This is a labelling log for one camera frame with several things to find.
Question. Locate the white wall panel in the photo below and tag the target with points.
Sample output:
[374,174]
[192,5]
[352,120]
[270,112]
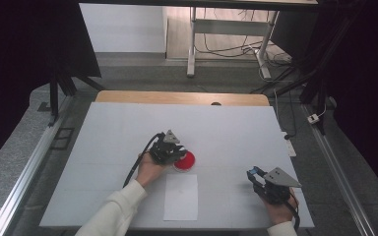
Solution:
[124,29]

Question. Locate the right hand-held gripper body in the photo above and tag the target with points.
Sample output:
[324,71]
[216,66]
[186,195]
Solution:
[277,185]

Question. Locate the black metal stand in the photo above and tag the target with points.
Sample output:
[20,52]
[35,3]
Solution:
[54,98]

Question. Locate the person's left hand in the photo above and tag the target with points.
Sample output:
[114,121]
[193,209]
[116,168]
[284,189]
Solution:
[147,170]

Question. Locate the wooden table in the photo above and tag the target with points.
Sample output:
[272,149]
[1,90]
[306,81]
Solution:
[177,97]

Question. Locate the white metal desk frame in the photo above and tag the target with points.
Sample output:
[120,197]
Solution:
[229,27]

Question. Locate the red petri dish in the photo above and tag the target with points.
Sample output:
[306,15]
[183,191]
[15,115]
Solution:
[187,162]

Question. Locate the white paper sheet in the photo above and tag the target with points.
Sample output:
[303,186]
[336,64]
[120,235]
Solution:
[180,200]

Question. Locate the aluminium rail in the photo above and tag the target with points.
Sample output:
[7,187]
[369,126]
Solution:
[338,170]
[26,173]

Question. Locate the black curtain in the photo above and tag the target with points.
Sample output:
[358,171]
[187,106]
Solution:
[19,65]
[367,82]

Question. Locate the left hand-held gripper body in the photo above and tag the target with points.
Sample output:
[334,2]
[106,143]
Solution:
[164,150]

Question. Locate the person's right hand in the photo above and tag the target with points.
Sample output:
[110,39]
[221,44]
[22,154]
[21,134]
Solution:
[282,213]

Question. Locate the white power strip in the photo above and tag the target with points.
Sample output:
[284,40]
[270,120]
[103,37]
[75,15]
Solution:
[290,147]

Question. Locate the white table cover board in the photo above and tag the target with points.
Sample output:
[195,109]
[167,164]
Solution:
[229,131]

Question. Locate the small white adapter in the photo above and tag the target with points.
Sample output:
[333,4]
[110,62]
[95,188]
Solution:
[313,118]

